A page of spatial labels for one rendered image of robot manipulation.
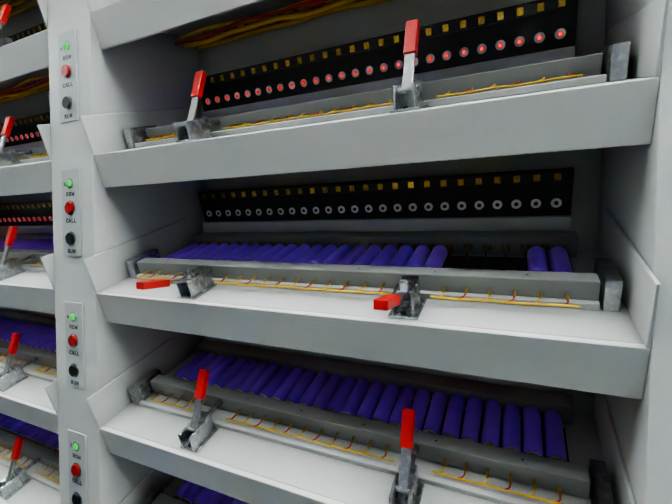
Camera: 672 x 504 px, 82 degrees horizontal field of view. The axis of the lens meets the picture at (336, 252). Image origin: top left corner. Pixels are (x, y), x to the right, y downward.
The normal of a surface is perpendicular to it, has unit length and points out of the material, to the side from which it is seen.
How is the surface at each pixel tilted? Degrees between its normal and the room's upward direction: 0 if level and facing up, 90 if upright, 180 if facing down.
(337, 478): 19
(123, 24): 109
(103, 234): 90
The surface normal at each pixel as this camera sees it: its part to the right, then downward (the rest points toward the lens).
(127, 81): 0.91, 0.02
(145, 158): -0.40, 0.36
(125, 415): -0.14, -0.93
